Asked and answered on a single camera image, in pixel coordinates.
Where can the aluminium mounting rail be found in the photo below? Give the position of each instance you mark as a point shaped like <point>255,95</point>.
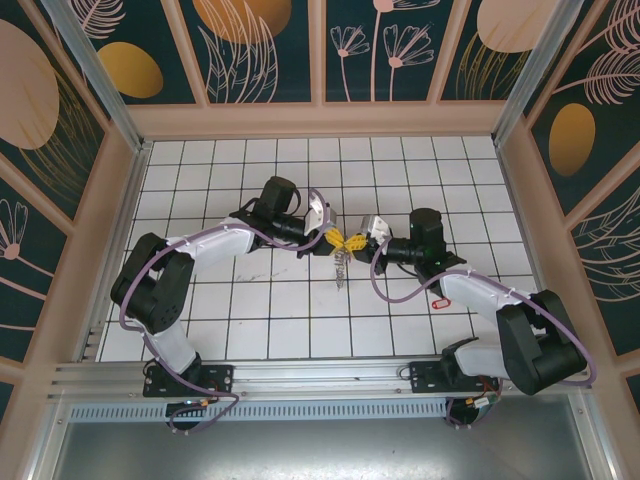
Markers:
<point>320,380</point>

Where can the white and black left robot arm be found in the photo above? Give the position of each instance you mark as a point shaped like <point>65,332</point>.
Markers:
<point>172,350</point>

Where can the aluminium table side rail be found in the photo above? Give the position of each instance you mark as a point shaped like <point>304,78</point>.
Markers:
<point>513,200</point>
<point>129,200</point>

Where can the black round controller housing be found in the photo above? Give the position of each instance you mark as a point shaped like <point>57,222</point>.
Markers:
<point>467,415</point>
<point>182,417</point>

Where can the grey metal sheet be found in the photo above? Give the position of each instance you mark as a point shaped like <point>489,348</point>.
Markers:
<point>320,450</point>

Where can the red key tag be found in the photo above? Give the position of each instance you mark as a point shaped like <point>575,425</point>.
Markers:
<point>442,304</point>

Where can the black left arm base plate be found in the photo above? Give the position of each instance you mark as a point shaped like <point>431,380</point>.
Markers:
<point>220,380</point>

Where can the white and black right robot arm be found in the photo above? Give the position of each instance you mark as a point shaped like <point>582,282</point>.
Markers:
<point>475,295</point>

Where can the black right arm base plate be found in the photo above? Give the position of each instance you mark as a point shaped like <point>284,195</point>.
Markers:
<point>425,380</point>

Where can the aluminium frame post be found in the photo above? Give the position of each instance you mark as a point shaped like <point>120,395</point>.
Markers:
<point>93,65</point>
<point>539,65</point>

